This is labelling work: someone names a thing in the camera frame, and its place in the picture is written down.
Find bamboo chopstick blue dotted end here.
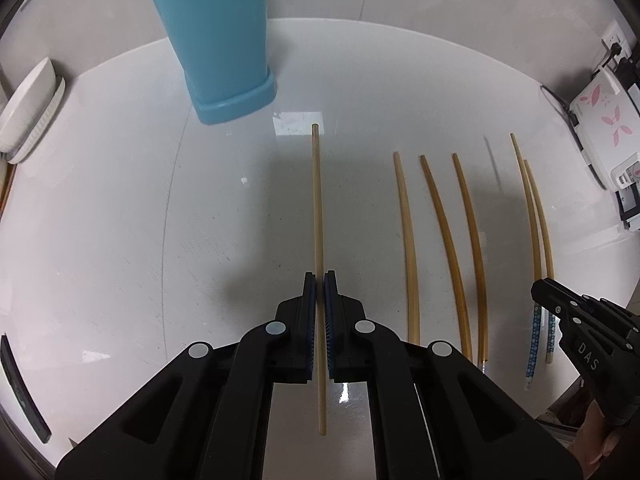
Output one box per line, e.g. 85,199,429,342
510,132,541,390

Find white wall socket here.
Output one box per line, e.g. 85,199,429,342
601,21,631,60

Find large white ceramic bowl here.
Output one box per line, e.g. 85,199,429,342
0,58,56,153

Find white appliance under cooker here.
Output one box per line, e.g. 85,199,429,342
615,183,640,232

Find wooden round board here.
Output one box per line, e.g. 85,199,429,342
0,165,16,218

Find person's right hand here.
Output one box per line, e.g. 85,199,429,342
570,400,631,479

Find bamboo chopstick green floral end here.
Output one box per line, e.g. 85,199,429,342
420,155,473,361

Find white rice cooker pink flowers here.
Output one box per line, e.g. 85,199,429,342
570,67,639,192

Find white ribbed plate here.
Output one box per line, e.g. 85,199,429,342
8,77,66,165

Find blue plastic utensil holder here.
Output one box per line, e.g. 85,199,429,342
153,0,276,125

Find plain bamboo chopstick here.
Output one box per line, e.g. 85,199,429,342
311,122,328,437

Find black phone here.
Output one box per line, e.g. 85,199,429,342
1,334,52,444

